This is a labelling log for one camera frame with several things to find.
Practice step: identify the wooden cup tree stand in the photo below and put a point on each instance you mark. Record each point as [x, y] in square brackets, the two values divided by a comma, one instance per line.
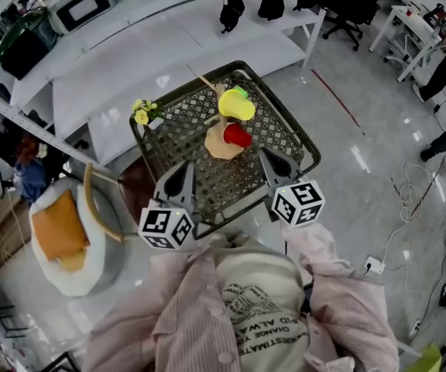
[217, 145]

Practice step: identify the person's right leg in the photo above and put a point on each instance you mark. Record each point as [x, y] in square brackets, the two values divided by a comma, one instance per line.
[244, 239]

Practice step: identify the white microwave oven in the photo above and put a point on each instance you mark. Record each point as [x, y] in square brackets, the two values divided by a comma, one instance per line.
[83, 10]

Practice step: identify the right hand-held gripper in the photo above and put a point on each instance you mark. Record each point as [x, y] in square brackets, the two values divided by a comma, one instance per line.
[300, 205]

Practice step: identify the potted yellow flower plant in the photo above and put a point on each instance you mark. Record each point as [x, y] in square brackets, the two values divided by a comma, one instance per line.
[142, 114]

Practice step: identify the black office chair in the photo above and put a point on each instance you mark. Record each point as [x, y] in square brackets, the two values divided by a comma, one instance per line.
[358, 6]

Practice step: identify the black metal frame stand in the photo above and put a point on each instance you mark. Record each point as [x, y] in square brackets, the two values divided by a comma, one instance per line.
[12, 320]

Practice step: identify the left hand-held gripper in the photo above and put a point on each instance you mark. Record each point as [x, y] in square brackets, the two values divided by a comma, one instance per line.
[165, 229]

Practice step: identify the white power strip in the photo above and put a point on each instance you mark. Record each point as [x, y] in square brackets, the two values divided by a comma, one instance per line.
[374, 265]

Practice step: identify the white desk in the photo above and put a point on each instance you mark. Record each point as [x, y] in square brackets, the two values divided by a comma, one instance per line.
[412, 23]

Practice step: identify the person's right forearm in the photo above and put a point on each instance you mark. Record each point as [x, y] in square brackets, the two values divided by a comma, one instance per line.
[331, 262]

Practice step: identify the dark green storage box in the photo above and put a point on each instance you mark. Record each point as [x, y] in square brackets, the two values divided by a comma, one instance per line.
[25, 45]

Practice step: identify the wooden chair with brown seat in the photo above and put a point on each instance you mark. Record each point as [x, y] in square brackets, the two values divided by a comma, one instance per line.
[138, 184]

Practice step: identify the green plastic cup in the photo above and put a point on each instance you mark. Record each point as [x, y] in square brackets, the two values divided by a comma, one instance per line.
[242, 90]

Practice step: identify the orange cushion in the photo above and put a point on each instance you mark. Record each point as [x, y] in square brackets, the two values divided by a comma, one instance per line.
[60, 223]

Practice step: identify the person's left forearm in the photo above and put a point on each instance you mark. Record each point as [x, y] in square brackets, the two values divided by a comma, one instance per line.
[157, 285]

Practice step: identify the yellow plastic cup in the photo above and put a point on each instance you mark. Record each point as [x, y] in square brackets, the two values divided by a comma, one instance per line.
[234, 105]

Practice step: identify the wooden floor platform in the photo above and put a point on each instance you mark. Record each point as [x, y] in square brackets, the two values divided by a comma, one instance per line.
[2, 238]

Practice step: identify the grey white beanbag sofa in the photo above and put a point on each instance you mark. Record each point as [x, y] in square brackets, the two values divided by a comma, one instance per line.
[91, 277]

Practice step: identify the white metal shelving unit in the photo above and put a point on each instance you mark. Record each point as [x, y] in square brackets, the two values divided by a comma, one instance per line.
[130, 60]

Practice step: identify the dark metal lattice table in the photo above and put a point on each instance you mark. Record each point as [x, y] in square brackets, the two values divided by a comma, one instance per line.
[192, 118]

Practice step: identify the red plastic cup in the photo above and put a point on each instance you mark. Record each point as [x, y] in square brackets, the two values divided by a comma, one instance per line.
[238, 136]

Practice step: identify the small yellow cushion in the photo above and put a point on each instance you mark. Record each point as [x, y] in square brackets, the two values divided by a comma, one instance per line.
[72, 260]

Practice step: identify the lime green box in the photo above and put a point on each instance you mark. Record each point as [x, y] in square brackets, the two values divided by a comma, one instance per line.
[428, 359]

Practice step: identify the person's torso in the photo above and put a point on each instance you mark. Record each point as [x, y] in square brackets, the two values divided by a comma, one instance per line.
[254, 273]

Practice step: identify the white office chair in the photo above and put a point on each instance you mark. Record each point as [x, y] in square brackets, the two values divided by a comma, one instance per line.
[405, 49]

